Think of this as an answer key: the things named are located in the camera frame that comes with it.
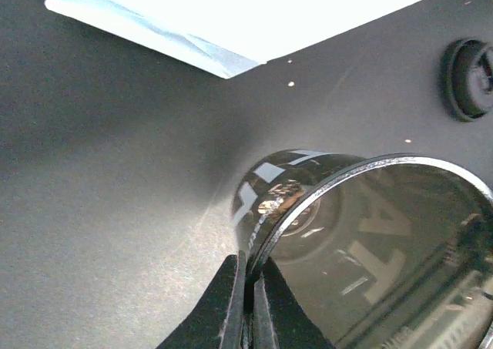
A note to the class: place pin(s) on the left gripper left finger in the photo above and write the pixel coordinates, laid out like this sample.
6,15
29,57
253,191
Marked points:
217,319

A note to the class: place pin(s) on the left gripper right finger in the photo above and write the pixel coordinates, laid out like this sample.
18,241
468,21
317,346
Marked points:
278,320

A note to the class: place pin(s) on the light blue paper bag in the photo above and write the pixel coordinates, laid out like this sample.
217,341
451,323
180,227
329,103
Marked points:
226,37

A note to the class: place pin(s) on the black coffee lid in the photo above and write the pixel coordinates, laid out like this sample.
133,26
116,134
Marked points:
466,79

